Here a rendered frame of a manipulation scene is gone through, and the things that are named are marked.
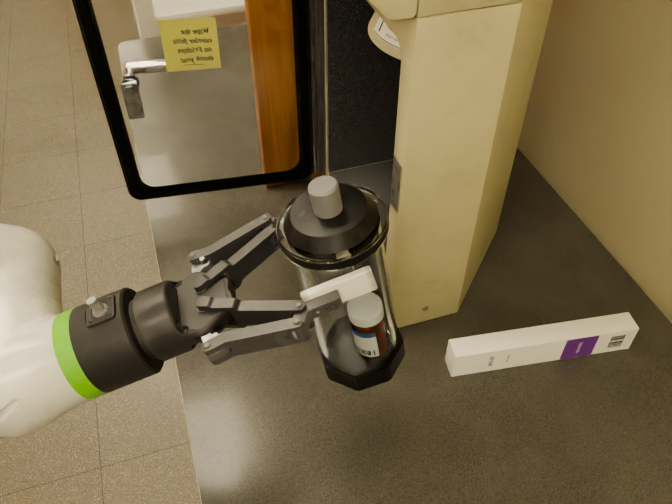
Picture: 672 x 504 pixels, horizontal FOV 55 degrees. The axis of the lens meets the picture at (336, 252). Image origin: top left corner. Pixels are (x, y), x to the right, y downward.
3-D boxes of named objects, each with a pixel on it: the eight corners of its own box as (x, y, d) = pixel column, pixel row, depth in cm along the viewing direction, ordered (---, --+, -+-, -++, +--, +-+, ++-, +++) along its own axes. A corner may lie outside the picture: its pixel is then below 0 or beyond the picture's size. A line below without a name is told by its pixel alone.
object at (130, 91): (144, 119, 93) (136, 84, 89) (129, 121, 93) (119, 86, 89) (144, 112, 95) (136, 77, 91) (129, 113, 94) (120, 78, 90)
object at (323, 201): (367, 193, 66) (358, 142, 62) (393, 254, 60) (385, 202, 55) (281, 218, 66) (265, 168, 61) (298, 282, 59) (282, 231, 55)
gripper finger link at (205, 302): (197, 294, 63) (192, 306, 62) (304, 295, 59) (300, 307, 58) (213, 317, 66) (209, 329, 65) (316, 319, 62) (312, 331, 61)
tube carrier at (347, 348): (389, 301, 81) (368, 170, 65) (420, 370, 73) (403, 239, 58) (307, 328, 80) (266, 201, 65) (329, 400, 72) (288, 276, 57)
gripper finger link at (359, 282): (299, 291, 60) (301, 297, 60) (369, 264, 60) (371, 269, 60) (308, 310, 62) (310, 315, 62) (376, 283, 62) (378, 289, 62)
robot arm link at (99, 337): (120, 343, 72) (123, 412, 65) (60, 278, 63) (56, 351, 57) (170, 323, 72) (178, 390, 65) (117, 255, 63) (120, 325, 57)
